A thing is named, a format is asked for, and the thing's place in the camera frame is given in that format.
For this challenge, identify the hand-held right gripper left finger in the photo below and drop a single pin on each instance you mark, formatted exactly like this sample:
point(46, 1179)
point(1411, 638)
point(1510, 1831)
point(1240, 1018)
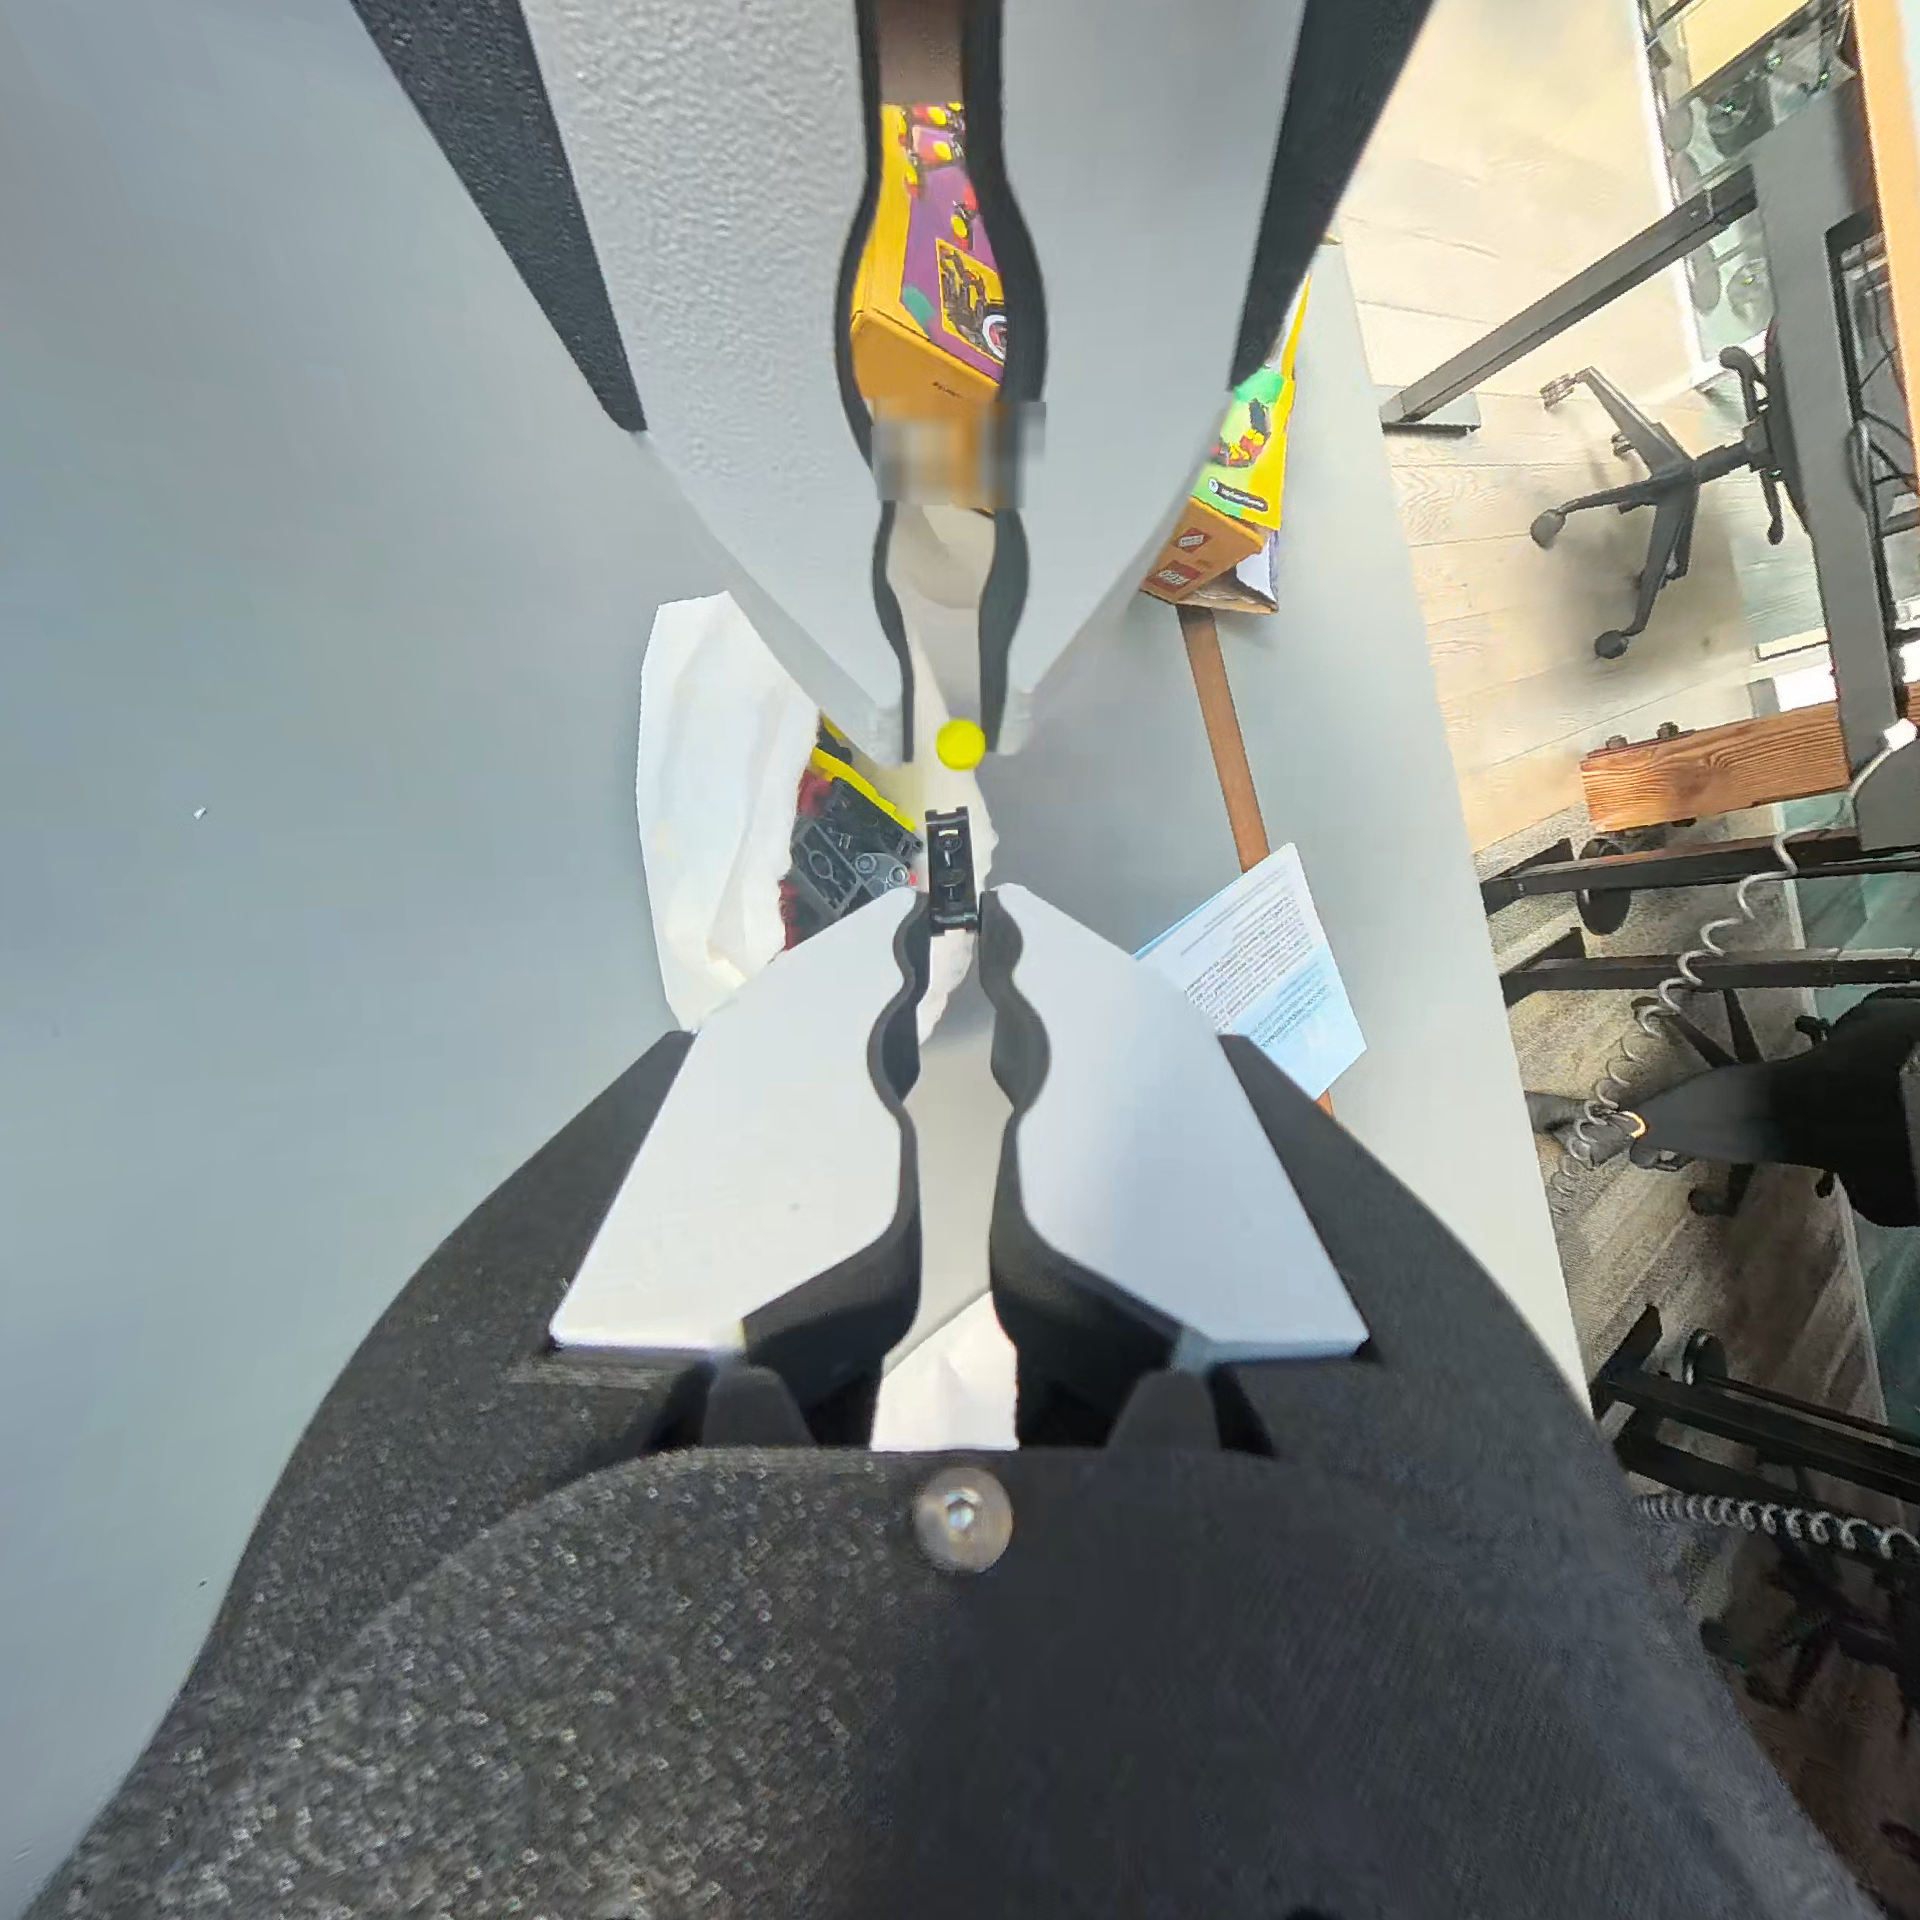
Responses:
point(751, 1185)

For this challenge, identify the instruction booklet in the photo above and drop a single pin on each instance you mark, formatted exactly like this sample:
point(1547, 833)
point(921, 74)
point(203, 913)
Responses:
point(1277, 961)

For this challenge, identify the round yellow lego stud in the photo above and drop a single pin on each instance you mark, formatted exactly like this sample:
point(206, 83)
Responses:
point(960, 745)

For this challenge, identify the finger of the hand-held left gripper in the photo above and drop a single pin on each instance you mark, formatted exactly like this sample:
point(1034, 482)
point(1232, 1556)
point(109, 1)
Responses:
point(1141, 225)
point(704, 225)

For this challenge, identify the yellow lego box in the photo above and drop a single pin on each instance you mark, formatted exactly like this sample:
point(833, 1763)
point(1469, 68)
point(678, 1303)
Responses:
point(930, 301)

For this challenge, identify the black office chair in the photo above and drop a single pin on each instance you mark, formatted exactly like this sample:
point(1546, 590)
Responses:
point(1799, 1109)
point(1664, 482)

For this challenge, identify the light wooden beam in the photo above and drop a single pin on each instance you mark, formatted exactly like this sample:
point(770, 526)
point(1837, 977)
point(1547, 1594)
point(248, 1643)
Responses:
point(1695, 774)

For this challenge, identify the crumpled white paper bag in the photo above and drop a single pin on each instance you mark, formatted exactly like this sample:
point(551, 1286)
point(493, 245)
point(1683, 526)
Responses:
point(704, 780)

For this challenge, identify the heap of dark lego pieces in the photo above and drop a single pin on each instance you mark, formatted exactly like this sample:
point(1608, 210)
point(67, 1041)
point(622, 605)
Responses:
point(839, 862)

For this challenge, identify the black lego bar coloured studs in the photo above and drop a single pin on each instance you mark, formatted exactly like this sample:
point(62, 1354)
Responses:
point(949, 870)

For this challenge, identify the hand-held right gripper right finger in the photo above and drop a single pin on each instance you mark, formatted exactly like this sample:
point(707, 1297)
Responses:
point(1185, 1185)

